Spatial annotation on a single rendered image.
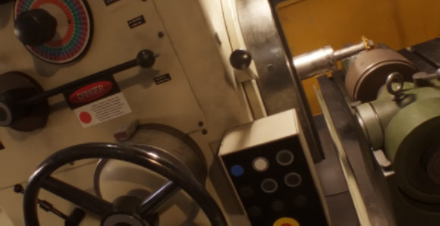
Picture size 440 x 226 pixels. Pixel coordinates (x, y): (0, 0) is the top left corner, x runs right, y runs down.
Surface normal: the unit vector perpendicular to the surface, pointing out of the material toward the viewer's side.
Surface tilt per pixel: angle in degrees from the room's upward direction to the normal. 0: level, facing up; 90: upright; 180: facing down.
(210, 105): 90
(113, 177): 65
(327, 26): 90
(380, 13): 90
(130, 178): 82
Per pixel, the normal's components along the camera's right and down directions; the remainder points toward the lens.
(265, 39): -0.34, -0.21
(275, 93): -0.21, 0.22
